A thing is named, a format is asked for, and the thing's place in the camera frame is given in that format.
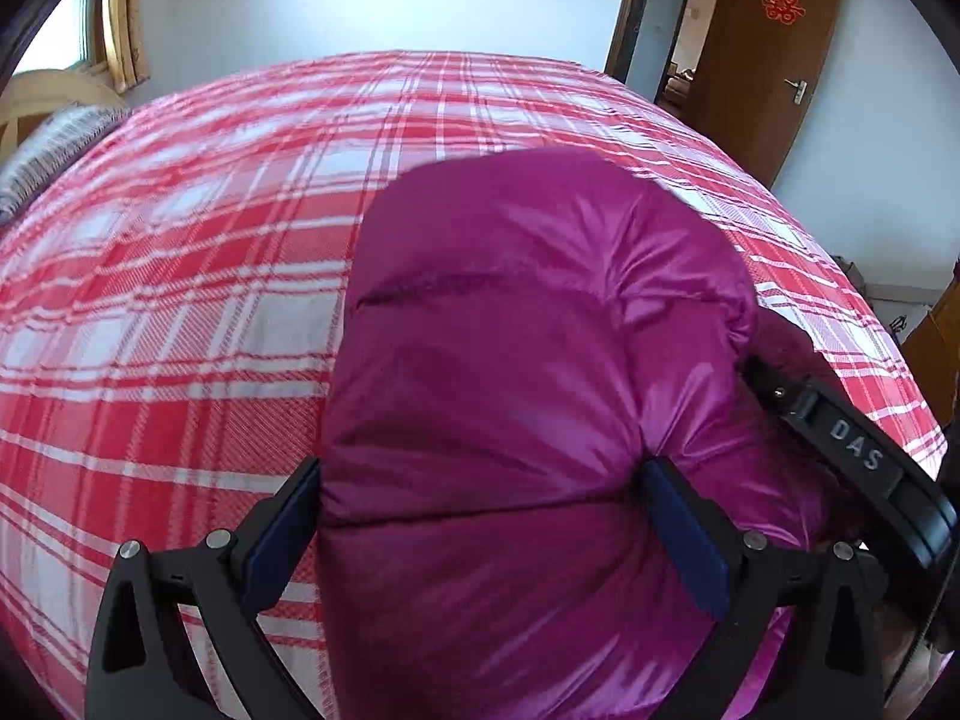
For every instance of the dark floor clutter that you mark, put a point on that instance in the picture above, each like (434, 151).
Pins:
(874, 296)

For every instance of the striped pillow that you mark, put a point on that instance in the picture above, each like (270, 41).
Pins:
(52, 150)

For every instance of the window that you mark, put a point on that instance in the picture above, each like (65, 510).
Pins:
(82, 30)

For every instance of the wooden cabinet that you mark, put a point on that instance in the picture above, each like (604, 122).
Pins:
(937, 345)

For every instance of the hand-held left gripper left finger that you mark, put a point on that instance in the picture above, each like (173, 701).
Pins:
(281, 540)

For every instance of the purple puffer jacket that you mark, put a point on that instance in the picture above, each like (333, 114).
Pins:
(525, 390)

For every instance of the red paper door decoration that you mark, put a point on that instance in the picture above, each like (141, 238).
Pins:
(784, 1)

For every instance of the wooden headboard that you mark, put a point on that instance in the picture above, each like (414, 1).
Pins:
(45, 90)

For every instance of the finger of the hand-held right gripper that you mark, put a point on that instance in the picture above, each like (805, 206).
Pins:
(769, 382)

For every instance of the brown wooden door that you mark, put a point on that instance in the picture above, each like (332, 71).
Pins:
(750, 75)

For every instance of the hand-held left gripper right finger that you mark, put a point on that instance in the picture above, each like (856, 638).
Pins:
(686, 532)

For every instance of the dark wooden door frame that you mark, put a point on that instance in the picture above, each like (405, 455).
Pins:
(630, 15)

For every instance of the red plaid bed sheet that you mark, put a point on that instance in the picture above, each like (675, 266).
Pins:
(187, 277)

